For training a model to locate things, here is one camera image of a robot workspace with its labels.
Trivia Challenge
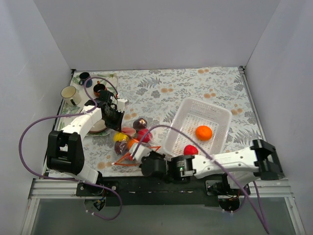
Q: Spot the yellow fake lemon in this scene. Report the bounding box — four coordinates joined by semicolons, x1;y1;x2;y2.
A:
113;132;129;142

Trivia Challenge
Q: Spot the fake watermelon slice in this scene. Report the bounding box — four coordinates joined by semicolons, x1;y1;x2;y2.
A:
121;127;136;137

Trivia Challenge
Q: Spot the clear zip top bag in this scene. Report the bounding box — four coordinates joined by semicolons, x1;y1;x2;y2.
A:
110;117;149;166

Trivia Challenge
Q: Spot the dark purple fake fruit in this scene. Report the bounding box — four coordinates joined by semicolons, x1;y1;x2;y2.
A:
133;118;147;131

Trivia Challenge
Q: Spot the red fake apple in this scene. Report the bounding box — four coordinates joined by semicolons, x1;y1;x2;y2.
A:
136;129;153;143

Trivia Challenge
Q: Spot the red fake strawberry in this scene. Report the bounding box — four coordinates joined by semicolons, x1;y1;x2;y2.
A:
183;144;199;155

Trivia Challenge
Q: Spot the orange fake mandarin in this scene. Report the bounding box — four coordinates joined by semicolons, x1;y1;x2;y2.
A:
195;125;213;141

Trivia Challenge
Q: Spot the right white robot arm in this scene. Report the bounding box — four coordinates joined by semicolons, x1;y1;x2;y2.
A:
132;140;285;195

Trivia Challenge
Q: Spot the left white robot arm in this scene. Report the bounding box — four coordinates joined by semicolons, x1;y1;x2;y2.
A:
46;90;127;196

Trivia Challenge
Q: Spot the red rimmed plate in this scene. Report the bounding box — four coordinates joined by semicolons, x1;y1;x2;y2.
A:
88;119;108;136

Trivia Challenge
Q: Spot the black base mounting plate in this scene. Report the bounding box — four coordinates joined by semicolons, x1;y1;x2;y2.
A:
75;174;251;207

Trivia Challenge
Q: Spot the brown orange small cup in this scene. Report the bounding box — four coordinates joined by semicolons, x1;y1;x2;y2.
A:
93;83;107;97

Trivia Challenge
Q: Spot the leaf patterned serving tray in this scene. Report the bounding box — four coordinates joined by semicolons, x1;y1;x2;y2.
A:
57;72;118;135

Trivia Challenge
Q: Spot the floral patterned tablecloth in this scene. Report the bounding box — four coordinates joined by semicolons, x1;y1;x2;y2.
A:
83;67;265;176

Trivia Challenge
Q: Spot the cream enamel mug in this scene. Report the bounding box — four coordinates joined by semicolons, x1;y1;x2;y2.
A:
61;86;81;106

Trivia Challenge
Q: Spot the dark blue mug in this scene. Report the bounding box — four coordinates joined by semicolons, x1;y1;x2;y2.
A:
79;72;92;88

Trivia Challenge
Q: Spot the white perforated plastic basket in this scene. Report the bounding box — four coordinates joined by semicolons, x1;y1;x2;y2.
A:
162;97;232;157

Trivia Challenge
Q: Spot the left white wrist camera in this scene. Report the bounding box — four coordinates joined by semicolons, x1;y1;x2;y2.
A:
117;98;129;112

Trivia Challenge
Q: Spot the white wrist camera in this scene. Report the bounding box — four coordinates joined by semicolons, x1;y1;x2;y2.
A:
117;98;129;112
129;143;152;163

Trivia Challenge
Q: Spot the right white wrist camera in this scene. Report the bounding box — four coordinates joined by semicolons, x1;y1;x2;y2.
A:
129;143;152;163

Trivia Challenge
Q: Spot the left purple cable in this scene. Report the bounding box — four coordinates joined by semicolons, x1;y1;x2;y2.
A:
19;77;128;221

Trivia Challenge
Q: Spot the purple cable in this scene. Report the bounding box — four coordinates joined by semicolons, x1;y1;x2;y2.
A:
19;77;128;221
133;124;269;235

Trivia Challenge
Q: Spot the aluminium frame rail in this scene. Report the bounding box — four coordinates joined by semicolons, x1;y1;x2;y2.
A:
28;179;294;199

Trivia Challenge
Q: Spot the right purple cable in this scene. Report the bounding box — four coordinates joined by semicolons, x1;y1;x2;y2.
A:
133;124;269;235

